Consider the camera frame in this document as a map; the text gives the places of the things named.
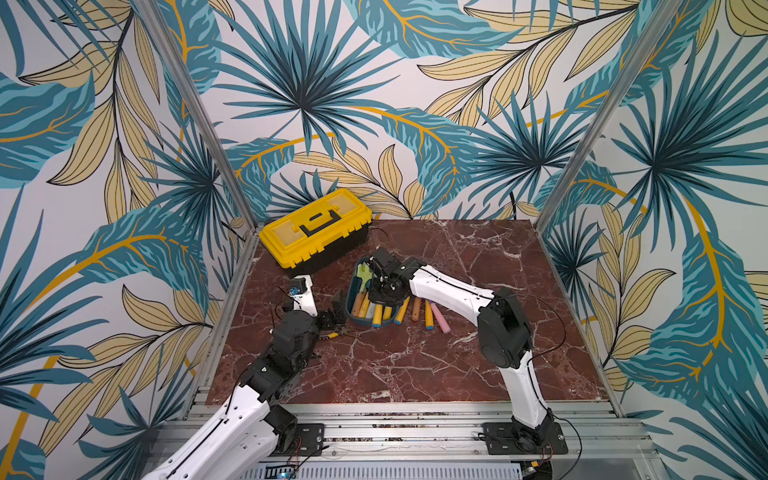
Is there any green rake wooden handle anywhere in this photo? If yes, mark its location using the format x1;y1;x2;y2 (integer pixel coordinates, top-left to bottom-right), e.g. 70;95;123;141
351;262;372;318

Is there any purple rake pink handle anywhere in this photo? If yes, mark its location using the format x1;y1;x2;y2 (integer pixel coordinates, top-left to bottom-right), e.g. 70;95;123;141
429;302;451;334

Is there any teal fork yellow handle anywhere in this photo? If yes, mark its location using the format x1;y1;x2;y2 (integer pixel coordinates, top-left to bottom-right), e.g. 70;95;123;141
358;293;370;319

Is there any green rake yellow handle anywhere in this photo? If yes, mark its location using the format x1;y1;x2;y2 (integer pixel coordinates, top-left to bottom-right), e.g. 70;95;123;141
394;296;410;325

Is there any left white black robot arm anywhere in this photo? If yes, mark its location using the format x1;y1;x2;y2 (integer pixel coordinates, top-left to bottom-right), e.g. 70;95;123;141
145;309;346;479

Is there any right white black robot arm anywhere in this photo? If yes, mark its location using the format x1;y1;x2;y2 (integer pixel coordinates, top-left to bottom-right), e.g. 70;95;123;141
366;248;553;435

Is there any teal plastic storage box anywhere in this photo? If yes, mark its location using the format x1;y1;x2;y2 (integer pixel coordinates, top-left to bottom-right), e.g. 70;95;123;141
346;256;409;329

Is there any yellow black toolbox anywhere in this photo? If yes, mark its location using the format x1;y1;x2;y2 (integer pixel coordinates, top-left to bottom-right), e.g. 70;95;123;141
259;188;373;278

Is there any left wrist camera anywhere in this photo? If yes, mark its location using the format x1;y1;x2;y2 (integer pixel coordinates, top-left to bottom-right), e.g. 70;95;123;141
288;275;318;316

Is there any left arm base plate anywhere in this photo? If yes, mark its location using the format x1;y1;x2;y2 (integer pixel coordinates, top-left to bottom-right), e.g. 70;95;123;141
236;422;326;459

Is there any aluminium rail frame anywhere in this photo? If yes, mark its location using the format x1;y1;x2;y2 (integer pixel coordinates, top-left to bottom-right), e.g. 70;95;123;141
140;400;670;480

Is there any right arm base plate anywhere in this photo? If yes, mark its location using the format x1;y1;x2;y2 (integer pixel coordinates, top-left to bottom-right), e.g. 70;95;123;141
478;422;569;458

